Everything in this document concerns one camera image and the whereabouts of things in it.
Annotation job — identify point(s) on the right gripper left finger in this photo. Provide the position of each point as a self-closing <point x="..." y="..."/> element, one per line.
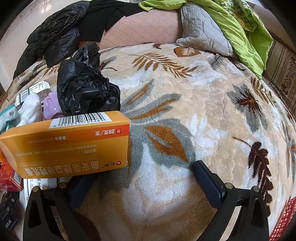
<point x="50" y="213"/>

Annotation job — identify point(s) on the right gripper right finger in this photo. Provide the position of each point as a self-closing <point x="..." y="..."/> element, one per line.
<point x="251" y="223"/>

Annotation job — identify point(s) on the white medicine box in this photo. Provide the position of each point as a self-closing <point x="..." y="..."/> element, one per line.
<point x="43" y="183"/>

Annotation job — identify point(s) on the red cigarette pack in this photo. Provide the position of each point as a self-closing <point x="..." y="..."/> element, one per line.
<point x="10" y="180"/>

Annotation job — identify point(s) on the orange ointment box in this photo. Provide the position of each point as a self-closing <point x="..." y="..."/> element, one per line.
<point x="69" y="146"/>

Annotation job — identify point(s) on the mint green white sock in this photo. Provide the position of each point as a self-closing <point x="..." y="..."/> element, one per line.
<point x="29" y="112"/>

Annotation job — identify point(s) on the purple plastic wrapper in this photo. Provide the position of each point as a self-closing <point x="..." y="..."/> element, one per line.
<point x="52" y="107"/>

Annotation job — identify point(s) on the white cigarette box with barcode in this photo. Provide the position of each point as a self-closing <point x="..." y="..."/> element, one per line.
<point x="42" y="89"/>

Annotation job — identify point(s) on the black plastic bag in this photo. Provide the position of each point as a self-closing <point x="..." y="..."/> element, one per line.
<point x="81" y="87"/>

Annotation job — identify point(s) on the red plastic waste basket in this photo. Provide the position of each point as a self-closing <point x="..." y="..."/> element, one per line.
<point x="284" y="220"/>

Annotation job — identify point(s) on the brown striped headboard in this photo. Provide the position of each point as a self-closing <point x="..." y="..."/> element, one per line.
<point x="280" y="74"/>

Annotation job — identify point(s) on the black puffer jacket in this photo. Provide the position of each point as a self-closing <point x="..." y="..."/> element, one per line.
<point x="46" y="33"/>

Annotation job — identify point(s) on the green floral quilt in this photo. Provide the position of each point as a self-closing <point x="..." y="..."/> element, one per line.
<point x="239" y="23"/>

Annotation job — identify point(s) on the black cloth garment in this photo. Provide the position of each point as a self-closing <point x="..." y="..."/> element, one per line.
<point x="102" y="15"/>

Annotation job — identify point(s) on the grey quilted pillow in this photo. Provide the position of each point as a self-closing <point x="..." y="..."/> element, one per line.
<point x="201" y="32"/>

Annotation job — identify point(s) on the pink quilted mattress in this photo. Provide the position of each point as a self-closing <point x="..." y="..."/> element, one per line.
<point x="155" y="26"/>

